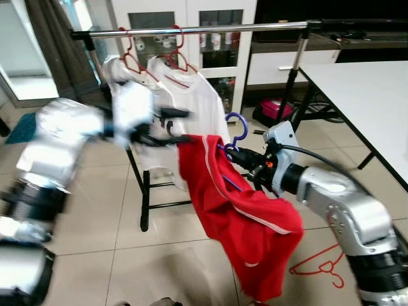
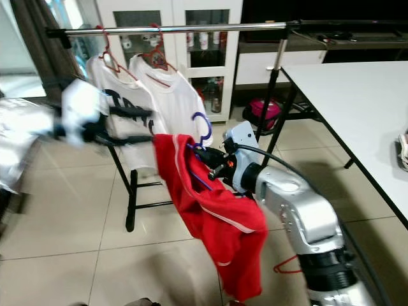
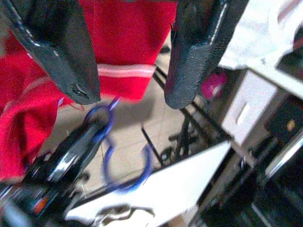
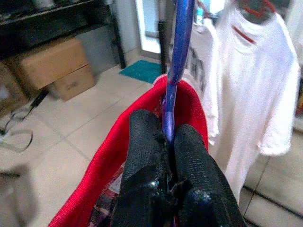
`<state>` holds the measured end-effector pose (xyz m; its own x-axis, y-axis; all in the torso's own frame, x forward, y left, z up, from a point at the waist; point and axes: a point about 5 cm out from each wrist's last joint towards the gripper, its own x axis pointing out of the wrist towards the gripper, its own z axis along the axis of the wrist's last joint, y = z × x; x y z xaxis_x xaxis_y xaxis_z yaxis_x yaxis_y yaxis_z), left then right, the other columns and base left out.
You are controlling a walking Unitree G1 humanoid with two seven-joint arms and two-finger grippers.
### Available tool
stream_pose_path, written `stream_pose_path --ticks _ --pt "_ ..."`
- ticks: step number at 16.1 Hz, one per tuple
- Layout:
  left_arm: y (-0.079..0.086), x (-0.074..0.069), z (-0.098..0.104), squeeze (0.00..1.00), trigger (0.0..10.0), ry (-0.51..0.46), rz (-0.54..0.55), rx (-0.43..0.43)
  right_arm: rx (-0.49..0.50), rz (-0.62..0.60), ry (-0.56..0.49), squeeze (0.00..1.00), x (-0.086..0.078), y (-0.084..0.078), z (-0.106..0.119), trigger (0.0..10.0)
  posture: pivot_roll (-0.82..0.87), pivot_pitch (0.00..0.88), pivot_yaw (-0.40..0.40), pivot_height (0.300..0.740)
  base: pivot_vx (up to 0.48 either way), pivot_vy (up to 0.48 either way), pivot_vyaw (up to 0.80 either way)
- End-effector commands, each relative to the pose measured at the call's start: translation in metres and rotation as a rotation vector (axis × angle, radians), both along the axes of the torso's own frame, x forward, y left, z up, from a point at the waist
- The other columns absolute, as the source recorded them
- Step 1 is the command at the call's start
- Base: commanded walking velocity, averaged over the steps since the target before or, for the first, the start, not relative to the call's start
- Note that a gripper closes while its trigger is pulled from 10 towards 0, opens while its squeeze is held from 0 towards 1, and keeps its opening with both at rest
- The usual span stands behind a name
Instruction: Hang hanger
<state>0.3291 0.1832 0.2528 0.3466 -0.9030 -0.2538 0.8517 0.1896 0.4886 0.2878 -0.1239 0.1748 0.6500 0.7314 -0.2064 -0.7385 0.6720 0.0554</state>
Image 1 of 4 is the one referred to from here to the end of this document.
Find purple wire hanger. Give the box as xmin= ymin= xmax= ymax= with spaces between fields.
xmin=217 ymin=112 xmax=251 ymax=192

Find red jacket white piping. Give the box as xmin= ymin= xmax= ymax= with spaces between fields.
xmin=177 ymin=133 xmax=305 ymax=303

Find white T-shirt black print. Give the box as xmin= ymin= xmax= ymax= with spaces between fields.
xmin=102 ymin=56 xmax=192 ymax=192

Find plain white T-shirt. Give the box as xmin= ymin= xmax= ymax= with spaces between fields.
xmin=148 ymin=54 xmax=230 ymax=144

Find magenta black bag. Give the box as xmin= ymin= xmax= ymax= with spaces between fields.
xmin=254 ymin=99 xmax=295 ymax=127

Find metal clothes rack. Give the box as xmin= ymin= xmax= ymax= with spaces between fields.
xmin=70 ymin=19 xmax=408 ymax=231

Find white low console cabinet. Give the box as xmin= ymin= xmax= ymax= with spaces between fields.
xmin=245 ymin=38 xmax=342 ymax=87

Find white glass door cabinet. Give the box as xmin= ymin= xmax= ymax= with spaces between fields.
xmin=108 ymin=0 xmax=259 ymax=115

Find dark grey curtain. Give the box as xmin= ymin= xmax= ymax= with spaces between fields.
xmin=25 ymin=0 xmax=103 ymax=103

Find white table black legs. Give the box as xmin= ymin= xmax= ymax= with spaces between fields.
xmin=290 ymin=61 xmax=408 ymax=192

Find black television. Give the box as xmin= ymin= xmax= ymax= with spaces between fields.
xmin=255 ymin=0 xmax=408 ymax=23

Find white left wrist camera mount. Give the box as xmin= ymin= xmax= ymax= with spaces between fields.
xmin=113 ymin=80 xmax=157 ymax=131

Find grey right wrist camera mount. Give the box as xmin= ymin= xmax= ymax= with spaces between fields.
xmin=263 ymin=121 xmax=299 ymax=192

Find red wire hanger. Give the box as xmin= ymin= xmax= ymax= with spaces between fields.
xmin=158 ymin=25 xmax=198 ymax=74
xmin=118 ymin=27 xmax=160 ymax=80
xmin=289 ymin=245 xmax=348 ymax=289

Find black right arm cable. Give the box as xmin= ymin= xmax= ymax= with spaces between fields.
xmin=277 ymin=143 xmax=408 ymax=256

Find glass door white frame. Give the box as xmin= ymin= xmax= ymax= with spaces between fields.
xmin=0 ymin=0 xmax=58 ymax=106

